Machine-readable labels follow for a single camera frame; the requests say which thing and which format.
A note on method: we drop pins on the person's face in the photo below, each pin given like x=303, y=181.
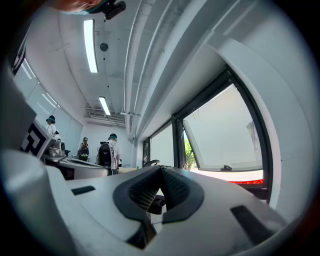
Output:
x=77, y=5

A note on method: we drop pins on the black backpack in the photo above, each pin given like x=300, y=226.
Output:
x=104, y=155

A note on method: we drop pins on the black window frame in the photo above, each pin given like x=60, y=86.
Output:
x=265, y=150

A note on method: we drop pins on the red banner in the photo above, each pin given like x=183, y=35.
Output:
x=246, y=181

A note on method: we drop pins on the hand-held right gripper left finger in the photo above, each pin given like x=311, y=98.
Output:
x=100, y=200

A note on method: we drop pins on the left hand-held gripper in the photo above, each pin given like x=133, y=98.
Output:
x=15, y=105

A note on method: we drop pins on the white ceiling air vent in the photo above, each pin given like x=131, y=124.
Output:
x=105, y=120

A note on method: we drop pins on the leafy green tree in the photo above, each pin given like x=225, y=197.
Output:
x=188, y=150

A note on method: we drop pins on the short ceiling light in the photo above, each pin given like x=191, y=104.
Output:
x=104, y=105

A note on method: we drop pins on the long ceiling light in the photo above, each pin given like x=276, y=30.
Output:
x=90, y=46

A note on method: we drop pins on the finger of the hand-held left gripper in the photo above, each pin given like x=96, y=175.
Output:
x=82, y=158
x=87, y=171

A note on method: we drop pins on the silver fisheye camera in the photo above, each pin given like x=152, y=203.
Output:
x=58, y=148

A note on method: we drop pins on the black office chair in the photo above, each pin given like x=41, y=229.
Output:
x=151, y=163

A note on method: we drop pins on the white roller window blind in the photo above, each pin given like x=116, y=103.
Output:
x=220, y=135

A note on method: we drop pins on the black head-worn camera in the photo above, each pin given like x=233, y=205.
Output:
x=113, y=10

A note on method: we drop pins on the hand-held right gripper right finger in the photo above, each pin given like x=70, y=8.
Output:
x=212, y=207

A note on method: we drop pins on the white ceiling pipe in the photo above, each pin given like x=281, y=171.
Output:
x=132, y=62

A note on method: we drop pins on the round black ceiling sensor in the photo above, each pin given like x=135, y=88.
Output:
x=104, y=47

